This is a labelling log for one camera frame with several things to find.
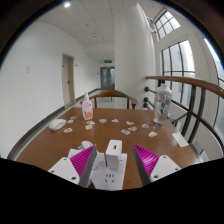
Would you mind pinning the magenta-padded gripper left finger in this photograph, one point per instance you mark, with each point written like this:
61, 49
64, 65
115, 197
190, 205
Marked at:
66, 168

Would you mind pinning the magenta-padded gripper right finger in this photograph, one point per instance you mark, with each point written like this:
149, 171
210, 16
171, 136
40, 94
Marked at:
160, 166

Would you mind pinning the white block charger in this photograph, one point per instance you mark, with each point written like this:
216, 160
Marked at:
113, 155

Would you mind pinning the small colourful sticker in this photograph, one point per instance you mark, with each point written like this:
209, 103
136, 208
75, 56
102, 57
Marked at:
68, 130
90, 122
145, 125
73, 117
88, 127
152, 134
115, 120
130, 123
70, 121
103, 120
132, 128
125, 132

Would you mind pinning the white paper card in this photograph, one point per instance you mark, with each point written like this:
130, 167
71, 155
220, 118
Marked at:
180, 140

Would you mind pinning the white computer mouse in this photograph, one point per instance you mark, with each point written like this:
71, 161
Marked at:
57, 124

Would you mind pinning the white squeeze bottle orange label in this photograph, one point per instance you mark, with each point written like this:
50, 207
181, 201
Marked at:
87, 110

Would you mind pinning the wooden chair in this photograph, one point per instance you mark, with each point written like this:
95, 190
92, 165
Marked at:
113, 93

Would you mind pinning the beige side door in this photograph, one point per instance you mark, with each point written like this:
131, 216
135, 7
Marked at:
67, 81

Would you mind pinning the wooden-topped black metal railing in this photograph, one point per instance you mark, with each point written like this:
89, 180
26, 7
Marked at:
186, 82

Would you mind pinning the glazed double door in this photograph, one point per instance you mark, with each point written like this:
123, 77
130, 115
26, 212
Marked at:
107, 78

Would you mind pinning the tall black-framed window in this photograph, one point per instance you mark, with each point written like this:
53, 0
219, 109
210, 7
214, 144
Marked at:
178, 58

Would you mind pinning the green exit sign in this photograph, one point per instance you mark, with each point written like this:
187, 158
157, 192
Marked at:
107, 61

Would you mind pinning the small high window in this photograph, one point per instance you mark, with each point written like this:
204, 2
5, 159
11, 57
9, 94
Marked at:
166, 24

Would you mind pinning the round ceiling light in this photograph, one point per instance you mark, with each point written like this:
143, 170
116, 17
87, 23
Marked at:
67, 4

